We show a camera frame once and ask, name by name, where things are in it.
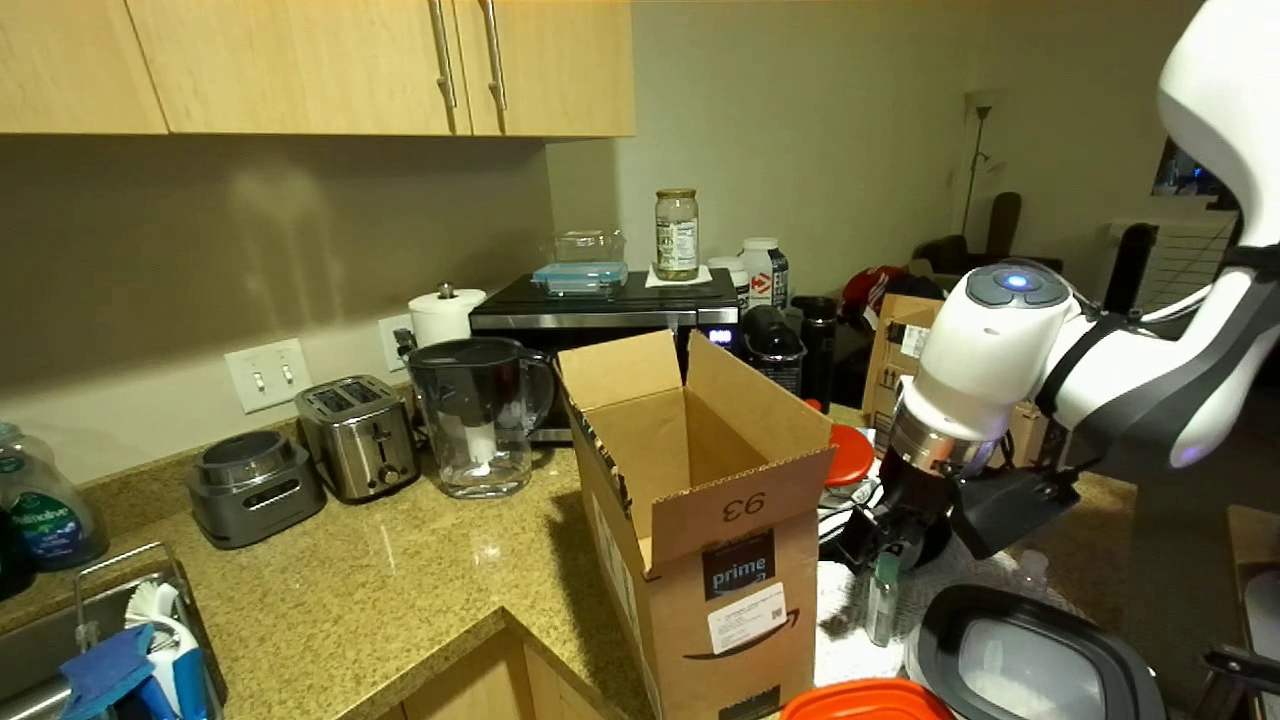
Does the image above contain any blue sponge cloth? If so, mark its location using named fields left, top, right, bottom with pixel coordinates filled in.
left=58, top=624, right=167, bottom=720

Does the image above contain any white paper sheet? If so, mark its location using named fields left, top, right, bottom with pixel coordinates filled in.
left=640, top=263, right=719, bottom=293

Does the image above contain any white paper towel roll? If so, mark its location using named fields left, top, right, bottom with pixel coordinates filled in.
left=403, top=282, right=493, bottom=358

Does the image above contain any white light switch plate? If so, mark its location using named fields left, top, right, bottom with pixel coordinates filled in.
left=220, top=337, right=315, bottom=416

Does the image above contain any blue lid food container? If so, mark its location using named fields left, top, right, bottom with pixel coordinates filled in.
left=528, top=255, right=634, bottom=301

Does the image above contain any black microwave oven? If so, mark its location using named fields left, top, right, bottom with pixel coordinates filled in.
left=464, top=263, right=753, bottom=447

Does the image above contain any open cardboard box barcode label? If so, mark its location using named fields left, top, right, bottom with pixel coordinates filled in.
left=554, top=323, right=842, bottom=720

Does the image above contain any wooden base cabinet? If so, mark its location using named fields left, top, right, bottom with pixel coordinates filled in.
left=342, top=610, right=634, bottom=720

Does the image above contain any clear glass container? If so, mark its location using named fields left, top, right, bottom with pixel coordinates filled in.
left=548, top=225, right=628, bottom=271

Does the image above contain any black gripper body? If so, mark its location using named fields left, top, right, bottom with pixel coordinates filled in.
left=868, top=453, right=967, bottom=565

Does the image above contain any clear container grey lid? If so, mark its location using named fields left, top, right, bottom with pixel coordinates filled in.
left=908, top=580, right=1168, bottom=720

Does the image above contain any water filter pitcher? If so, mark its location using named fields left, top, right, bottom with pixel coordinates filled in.
left=403, top=331, right=562, bottom=505

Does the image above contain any white plastic tub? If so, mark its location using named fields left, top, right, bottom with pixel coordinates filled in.
left=738, top=232, right=792, bottom=318

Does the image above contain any wooden wall cabinet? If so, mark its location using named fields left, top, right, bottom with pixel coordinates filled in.
left=0, top=0, right=640, bottom=144

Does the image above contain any orange bowl lid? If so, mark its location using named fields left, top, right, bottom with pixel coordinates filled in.
left=775, top=678, right=959, bottom=720

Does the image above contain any green dish soap bottle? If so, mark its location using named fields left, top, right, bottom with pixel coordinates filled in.
left=0, top=422, right=109, bottom=574

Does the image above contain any steel kitchen sink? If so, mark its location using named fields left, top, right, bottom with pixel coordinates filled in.
left=0, top=536, right=234, bottom=720

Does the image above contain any white wall outlet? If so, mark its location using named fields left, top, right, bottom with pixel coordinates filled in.
left=371, top=311, right=421, bottom=382

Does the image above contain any silver toaster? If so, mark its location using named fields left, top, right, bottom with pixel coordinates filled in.
left=293, top=373, right=423, bottom=505

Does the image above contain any black kettle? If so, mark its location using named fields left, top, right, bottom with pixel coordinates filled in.
left=738, top=306, right=811, bottom=402

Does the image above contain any floor lamp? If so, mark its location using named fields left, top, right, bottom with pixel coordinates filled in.
left=959, top=90, right=1007, bottom=249

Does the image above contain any small green bottle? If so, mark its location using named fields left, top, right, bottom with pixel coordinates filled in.
left=868, top=554, right=911, bottom=654

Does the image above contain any glass jar with label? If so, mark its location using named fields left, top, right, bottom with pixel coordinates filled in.
left=648, top=186, right=706, bottom=284

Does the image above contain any white blue spray bottle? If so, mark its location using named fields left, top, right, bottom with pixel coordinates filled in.
left=119, top=578, right=220, bottom=720

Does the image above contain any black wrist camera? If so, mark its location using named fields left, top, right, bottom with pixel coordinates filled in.
left=950, top=470, right=1083, bottom=565

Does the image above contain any metal cabinet handle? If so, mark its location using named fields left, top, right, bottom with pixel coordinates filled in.
left=475, top=0, right=514, bottom=139
left=423, top=0, right=464, bottom=139

